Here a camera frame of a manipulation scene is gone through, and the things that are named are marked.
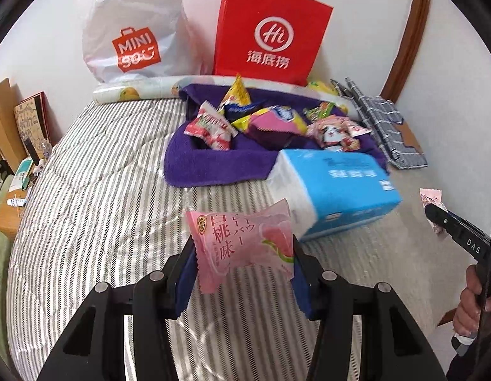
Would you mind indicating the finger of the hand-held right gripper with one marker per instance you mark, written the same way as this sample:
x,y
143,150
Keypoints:
x,y
455,226

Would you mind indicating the blue tissue pack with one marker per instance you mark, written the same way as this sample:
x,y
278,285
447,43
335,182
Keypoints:
x,y
340,190

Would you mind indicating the person's right forearm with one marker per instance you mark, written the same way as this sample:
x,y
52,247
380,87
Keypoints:
x,y
475,365

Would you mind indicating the white plastic bag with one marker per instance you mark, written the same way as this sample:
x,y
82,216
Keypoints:
x,y
138,27

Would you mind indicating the dark blue snack packet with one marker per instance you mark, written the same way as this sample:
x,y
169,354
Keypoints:
x,y
241,110

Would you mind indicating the wooden nightstand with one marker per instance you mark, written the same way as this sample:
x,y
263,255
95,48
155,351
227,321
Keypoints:
x,y
7,218

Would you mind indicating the pink cartoon print snack packet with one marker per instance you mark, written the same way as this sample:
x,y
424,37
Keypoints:
x,y
356,139
330,131

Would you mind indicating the pink peach snack packet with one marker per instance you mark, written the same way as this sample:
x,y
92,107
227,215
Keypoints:
x,y
233,246

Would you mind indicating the yellow chip bag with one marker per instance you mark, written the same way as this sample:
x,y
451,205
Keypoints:
x,y
320,86

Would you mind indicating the red paper bag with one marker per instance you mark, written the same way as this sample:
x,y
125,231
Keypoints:
x,y
269,27

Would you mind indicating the lemon print paper roll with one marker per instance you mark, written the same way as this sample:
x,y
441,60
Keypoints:
x,y
126,92

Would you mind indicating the grey checked cloth with star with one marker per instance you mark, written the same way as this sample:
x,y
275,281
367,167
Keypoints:
x,y
384,127

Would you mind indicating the wooden door frame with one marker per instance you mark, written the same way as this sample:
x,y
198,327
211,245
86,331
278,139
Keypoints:
x,y
412,27

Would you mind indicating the pink and yellow snack packet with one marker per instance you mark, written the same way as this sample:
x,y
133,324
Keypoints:
x,y
273,125

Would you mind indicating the small pale pink snack packet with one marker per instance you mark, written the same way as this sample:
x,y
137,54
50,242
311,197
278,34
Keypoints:
x,y
431,198

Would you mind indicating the purple towel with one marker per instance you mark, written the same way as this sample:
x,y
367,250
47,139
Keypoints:
x,y
217,166

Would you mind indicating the teal and white box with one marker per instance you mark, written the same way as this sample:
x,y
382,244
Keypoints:
x,y
23,174

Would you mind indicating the person's right hand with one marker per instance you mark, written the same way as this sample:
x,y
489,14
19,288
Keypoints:
x,y
471,305

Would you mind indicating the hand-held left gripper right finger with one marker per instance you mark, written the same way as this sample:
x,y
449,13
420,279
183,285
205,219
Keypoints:
x,y
303,285

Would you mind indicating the patterned book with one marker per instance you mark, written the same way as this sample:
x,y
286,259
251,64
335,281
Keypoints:
x,y
31,123

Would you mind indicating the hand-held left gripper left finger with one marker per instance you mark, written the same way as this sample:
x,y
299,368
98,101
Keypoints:
x,y
186,281

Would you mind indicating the red and white snack packet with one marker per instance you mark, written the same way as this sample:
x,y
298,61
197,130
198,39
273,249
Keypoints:
x,y
209,127

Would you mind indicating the green triangular snack packet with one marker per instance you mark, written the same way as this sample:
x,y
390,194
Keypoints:
x,y
318,112

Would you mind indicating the yellow triangular snack packet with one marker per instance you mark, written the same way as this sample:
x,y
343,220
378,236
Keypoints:
x,y
235,93

